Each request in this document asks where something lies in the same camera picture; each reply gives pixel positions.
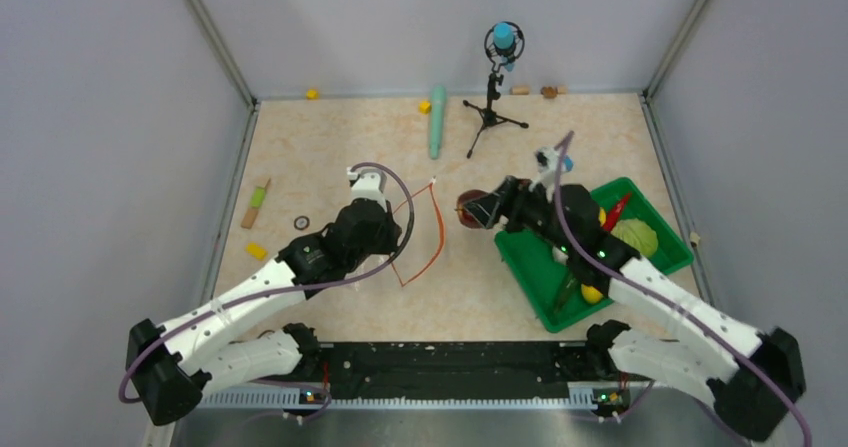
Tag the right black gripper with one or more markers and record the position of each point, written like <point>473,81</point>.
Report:
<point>512,193</point>

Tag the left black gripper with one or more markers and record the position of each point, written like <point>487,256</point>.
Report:
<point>393,231</point>

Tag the dark red apple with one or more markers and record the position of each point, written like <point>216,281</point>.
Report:
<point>465,217</point>

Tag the clear zip bag orange zipper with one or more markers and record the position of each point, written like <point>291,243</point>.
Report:
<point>428,239</point>

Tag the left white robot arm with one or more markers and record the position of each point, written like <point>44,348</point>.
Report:
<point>171,367</point>

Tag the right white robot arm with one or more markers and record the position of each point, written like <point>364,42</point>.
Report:
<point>750,379</point>

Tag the green plastic tray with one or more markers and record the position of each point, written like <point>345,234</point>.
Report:
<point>532,263</point>

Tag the wooden stick green block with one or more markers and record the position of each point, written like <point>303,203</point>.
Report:
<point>255,202</point>

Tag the cork piece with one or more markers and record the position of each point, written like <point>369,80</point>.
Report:
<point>520,90</point>

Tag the teal plastic tube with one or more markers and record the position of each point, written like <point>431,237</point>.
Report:
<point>438,99</point>

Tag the red chili pepper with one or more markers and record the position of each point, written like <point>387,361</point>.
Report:
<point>613,216</point>

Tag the brown wooden pieces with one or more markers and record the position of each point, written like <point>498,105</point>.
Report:
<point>552,92</point>

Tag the green cabbage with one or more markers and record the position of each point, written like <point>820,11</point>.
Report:
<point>637,234</point>

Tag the blue microphone on tripod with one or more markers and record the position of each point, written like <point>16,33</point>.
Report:
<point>504,44</point>

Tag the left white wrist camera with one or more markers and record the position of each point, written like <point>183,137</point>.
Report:
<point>367,188</point>

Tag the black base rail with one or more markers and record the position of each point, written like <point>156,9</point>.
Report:
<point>466,371</point>

